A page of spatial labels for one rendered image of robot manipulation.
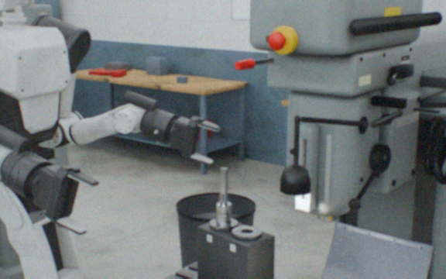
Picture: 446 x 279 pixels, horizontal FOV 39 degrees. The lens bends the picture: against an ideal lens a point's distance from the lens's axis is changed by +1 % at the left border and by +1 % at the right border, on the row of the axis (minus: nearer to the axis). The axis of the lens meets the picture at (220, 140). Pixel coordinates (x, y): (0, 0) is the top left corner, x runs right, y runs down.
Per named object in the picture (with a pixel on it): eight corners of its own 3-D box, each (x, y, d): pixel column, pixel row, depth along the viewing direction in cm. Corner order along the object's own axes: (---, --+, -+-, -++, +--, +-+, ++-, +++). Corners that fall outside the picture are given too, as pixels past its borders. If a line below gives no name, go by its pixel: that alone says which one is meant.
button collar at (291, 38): (293, 55, 136) (293, 26, 135) (269, 53, 140) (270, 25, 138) (297, 54, 138) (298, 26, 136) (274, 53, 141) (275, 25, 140)
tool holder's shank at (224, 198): (221, 201, 197) (221, 166, 194) (230, 202, 196) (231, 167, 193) (217, 204, 194) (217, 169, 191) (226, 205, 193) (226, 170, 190)
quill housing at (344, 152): (347, 227, 153) (354, 95, 146) (276, 208, 165) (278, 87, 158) (381, 206, 168) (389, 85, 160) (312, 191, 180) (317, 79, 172)
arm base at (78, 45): (22, 60, 183) (18, 25, 176) (49, 41, 193) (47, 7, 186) (66, 77, 180) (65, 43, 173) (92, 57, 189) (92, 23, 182)
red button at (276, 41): (281, 51, 134) (282, 32, 133) (265, 50, 137) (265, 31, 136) (289, 49, 137) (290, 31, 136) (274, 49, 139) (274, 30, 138)
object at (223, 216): (220, 218, 199) (220, 203, 198) (234, 221, 197) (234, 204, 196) (214, 223, 195) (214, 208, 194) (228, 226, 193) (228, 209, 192)
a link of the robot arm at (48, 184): (43, 229, 127) (2, 204, 132) (77, 218, 135) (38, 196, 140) (57, 170, 124) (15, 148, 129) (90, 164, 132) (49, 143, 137)
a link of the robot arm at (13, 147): (5, 196, 132) (-32, 174, 136) (44, 187, 141) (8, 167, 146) (16, 145, 129) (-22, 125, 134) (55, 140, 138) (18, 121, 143)
